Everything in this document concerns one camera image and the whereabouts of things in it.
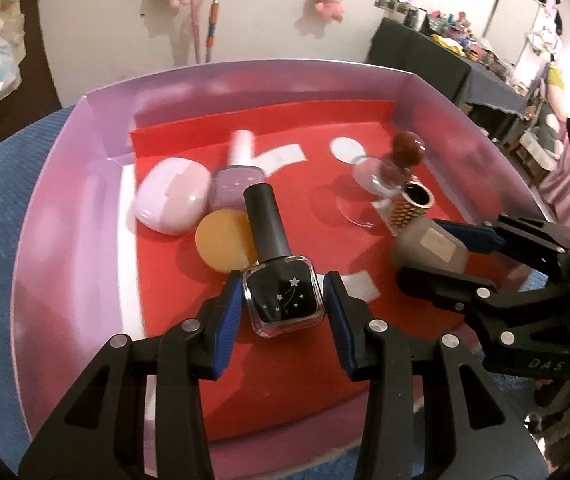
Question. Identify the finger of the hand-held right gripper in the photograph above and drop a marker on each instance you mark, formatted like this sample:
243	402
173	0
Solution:
445	287
470	235

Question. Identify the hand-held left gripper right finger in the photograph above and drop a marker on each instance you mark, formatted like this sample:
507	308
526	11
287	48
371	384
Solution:
342	325

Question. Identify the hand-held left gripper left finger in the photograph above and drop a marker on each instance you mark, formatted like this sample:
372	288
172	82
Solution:
225	325

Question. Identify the taupe square compact case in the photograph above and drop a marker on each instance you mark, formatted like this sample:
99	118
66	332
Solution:
430	245

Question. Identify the black nail polish bottle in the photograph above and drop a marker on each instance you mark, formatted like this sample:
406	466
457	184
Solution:
285	295

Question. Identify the gold hair roller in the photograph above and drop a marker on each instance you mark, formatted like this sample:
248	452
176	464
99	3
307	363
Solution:
407	210

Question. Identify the amber round disc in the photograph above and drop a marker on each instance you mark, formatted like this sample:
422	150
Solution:
222	242

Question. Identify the clear small stemmed glass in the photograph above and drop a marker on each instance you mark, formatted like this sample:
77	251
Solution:
365	210

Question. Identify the purple nail polish bottle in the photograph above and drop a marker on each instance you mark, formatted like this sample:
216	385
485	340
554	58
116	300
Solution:
230	190

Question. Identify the lilac cardboard box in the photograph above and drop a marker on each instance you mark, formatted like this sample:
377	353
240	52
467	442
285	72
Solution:
65	260

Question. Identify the person's right forearm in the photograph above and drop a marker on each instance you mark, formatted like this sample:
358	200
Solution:
565	410

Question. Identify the red printed paper sheet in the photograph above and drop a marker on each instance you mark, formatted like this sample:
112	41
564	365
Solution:
325	220

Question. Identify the dark red nail polish bottle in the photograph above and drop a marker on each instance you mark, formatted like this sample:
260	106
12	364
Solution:
407	147

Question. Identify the pink oval compact case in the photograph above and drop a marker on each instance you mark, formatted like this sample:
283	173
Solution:
172	195

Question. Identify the large grey and yellow plush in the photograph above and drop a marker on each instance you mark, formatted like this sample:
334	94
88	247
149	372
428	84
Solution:
552	110

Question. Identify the table with black cloth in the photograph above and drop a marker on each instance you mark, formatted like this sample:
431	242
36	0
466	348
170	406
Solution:
430	70

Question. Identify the metal rack with white panel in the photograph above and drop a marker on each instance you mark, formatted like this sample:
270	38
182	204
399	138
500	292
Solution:
525	55

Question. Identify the row of small bottles and figures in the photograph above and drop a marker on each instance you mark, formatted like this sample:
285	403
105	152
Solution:
455	32

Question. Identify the bright pink plush toy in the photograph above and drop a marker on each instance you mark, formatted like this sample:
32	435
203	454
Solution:
329	0

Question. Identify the pink stick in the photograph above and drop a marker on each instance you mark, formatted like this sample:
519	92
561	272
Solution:
195	30

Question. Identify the broom stick with orange grip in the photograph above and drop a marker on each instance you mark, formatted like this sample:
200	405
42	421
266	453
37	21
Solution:
212	25

